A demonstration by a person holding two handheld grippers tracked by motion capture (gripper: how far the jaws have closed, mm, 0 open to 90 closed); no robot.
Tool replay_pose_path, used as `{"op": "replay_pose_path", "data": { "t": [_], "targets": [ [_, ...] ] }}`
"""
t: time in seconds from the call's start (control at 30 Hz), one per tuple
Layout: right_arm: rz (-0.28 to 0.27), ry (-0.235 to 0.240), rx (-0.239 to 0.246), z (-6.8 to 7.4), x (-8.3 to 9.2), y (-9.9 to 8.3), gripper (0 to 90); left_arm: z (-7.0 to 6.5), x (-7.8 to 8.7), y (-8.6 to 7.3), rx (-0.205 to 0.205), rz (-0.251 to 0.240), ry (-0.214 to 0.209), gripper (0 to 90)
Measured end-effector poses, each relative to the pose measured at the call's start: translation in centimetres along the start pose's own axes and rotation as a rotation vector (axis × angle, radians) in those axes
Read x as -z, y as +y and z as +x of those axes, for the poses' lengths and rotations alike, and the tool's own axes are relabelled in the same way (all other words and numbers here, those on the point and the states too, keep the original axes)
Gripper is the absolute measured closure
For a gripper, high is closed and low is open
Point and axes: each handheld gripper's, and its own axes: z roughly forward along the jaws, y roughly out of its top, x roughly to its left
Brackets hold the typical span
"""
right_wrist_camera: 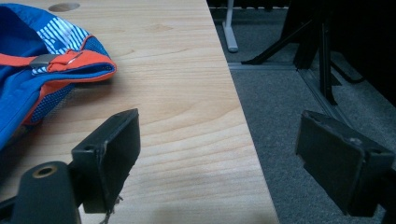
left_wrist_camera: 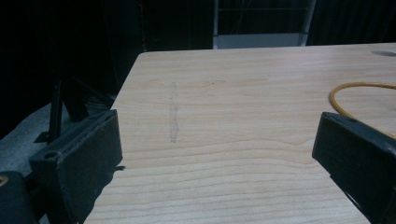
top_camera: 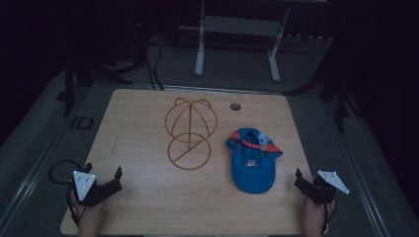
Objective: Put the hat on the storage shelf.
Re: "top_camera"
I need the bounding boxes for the black metal stand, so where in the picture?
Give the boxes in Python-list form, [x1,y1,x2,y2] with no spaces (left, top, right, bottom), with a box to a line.
[284,62,364,134]
[54,53,134,119]

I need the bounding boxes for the person's left hand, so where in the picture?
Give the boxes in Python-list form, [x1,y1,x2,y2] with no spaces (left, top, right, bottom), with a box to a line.
[68,193,106,225]

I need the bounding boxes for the black floor cables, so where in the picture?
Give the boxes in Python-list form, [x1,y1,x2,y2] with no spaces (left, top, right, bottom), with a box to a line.
[143,39,165,91]

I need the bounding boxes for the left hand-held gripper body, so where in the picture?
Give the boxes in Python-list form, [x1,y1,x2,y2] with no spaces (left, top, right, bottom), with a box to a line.
[70,170,124,207]

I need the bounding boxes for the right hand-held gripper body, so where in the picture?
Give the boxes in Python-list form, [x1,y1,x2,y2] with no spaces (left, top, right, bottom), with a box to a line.
[293,169,351,205]

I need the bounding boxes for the black rectangular floor bracket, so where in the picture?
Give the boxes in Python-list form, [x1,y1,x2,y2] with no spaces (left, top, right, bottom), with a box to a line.
[69,116,95,131]

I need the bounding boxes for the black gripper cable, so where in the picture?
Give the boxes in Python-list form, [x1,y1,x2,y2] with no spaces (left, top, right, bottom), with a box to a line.
[47,159,84,229]
[321,200,337,235]

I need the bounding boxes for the person's right hand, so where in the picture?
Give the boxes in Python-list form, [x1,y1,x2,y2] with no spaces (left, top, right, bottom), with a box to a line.
[303,196,336,228]

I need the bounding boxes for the metal floor rail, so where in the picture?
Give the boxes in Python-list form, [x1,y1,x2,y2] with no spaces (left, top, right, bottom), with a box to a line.
[324,108,393,237]
[0,121,77,235]

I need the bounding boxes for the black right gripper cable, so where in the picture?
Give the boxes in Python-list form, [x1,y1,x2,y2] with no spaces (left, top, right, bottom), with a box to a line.
[321,200,337,235]

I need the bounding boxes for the golden wire hat stand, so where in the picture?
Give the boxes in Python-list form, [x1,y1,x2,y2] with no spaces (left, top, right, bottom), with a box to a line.
[164,97,218,172]

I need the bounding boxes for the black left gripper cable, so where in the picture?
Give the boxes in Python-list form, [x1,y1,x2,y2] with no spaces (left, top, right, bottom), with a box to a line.
[47,159,84,229]

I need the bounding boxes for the blue cap with orange trim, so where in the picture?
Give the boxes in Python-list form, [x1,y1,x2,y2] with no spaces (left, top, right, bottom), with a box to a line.
[224,127,284,195]

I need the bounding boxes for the white metal desk frame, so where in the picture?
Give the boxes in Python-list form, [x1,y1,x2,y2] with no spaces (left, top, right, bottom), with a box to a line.
[178,0,330,84]

